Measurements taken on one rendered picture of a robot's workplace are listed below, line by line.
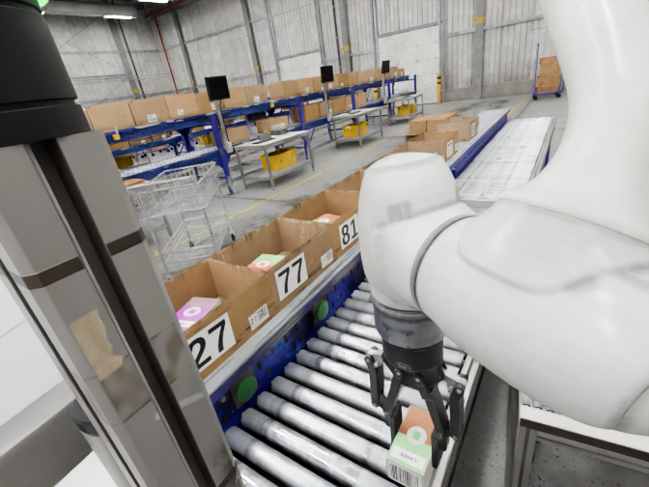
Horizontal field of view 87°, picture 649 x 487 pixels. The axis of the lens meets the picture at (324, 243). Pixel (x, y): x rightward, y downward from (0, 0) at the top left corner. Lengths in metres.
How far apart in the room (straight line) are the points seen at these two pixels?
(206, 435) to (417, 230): 0.22
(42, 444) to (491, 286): 0.28
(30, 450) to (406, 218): 0.30
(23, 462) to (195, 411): 0.12
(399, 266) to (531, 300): 0.12
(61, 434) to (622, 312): 0.32
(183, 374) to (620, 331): 0.21
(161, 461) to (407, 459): 0.43
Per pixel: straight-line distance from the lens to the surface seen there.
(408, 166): 0.32
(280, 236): 1.56
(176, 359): 0.17
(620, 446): 1.09
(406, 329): 0.40
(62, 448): 0.29
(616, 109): 0.29
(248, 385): 1.06
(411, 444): 0.59
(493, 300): 0.24
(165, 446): 0.19
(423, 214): 0.32
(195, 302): 1.24
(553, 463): 1.94
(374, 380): 0.53
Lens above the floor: 1.55
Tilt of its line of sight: 25 degrees down
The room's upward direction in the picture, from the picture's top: 9 degrees counter-clockwise
